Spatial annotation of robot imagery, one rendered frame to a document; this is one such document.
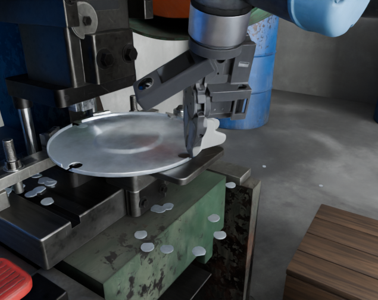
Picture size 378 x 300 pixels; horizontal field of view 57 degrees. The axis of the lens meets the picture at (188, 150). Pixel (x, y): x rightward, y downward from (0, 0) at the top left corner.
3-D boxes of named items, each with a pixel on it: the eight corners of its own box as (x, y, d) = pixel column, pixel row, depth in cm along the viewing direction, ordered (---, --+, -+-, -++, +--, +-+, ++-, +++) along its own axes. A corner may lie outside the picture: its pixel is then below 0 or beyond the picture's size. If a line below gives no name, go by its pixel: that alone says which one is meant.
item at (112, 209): (200, 161, 88) (200, 139, 86) (47, 272, 54) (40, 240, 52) (112, 136, 103) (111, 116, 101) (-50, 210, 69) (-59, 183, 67)
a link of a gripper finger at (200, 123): (203, 152, 54) (211, 106, 48) (193, 153, 53) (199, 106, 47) (196, 132, 57) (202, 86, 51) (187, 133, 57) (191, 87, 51)
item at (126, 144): (123, 107, 85) (123, 103, 84) (231, 131, 70) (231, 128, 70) (12, 149, 63) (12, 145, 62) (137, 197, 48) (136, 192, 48)
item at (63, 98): (140, 95, 74) (138, 69, 72) (63, 122, 59) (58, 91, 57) (87, 84, 82) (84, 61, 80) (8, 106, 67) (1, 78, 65)
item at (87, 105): (97, 106, 72) (95, 88, 70) (79, 112, 68) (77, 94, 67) (87, 103, 73) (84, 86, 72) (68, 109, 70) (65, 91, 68)
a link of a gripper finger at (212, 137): (223, 165, 59) (233, 122, 53) (189, 168, 58) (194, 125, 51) (218, 152, 61) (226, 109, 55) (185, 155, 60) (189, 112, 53)
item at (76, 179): (143, 150, 80) (143, 138, 79) (73, 188, 65) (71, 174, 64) (94, 136, 88) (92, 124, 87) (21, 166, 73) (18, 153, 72)
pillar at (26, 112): (41, 152, 72) (28, 85, 66) (31, 156, 70) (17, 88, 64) (34, 150, 73) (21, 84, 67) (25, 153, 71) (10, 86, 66)
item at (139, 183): (223, 208, 69) (227, 145, 63) (183, 248, 58) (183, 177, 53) (128, 174, 81) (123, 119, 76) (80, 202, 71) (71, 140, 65)
